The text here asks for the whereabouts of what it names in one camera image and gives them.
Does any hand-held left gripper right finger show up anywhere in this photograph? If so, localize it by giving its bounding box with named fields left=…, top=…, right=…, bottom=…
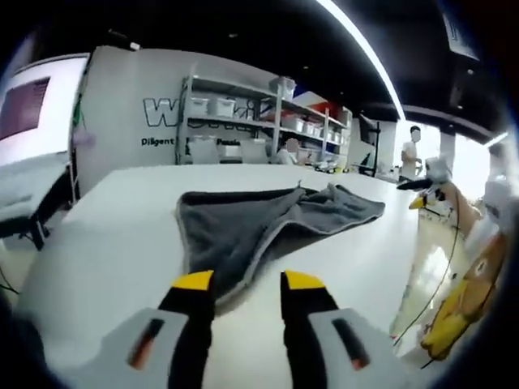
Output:
left=280, top=269, right=410, bottom=389

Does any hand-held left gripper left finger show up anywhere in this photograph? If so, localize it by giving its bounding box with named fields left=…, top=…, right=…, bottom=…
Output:
left=95, top=269, right=216, bottom=389

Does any grey towel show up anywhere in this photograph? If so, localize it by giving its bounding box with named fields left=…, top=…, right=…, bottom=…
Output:
left=174, top=182, right=386, bottom=319

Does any white worn device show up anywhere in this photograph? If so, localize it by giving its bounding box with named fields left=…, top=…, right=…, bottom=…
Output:
left=484, top=177, right=510, bottom=220

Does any white shirt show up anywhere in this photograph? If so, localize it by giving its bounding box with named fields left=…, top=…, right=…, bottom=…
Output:
left=465, top=218, right=502, bottom=252

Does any white table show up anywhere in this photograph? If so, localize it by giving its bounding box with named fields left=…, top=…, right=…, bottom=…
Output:
left=18, top=164, right=421, bottom=389

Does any long ceiling light strip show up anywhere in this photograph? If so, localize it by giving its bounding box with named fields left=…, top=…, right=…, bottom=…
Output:
left=315, top=0, right=405, bottom=118

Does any ceiling vent panel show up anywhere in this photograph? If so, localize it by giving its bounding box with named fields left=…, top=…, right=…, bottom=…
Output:
left=441, top=6, right=482, bottom=62

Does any metal shelf rack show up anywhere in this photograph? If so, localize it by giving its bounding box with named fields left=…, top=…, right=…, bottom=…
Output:
left=176, top=75, right=354, bottom=165

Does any thin metal stand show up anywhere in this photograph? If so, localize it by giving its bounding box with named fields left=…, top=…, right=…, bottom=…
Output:
left=68, top=137, right=81, bottom=203

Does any row of white storage bins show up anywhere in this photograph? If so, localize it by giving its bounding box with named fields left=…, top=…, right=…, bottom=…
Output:
left=188, top=76, right=352, bottom=165

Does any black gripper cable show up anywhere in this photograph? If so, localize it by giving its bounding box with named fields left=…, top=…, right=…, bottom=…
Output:
left=388, top=190, right=461, bottom=370

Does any red blue wall banner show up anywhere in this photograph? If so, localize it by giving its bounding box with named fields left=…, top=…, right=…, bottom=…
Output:
left=291, top=85, right=344, bottom=114

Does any black floor cable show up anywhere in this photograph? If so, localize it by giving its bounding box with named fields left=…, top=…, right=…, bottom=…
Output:
left=0, top=267, right=21, bottom=295

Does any black frame side desk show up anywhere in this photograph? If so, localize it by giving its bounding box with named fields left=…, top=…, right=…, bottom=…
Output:
left=0, top=161, right=80, bottom=252

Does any green hanging strap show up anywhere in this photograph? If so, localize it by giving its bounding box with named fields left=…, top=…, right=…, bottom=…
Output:
left=74, top=91, right=88, bottom=131

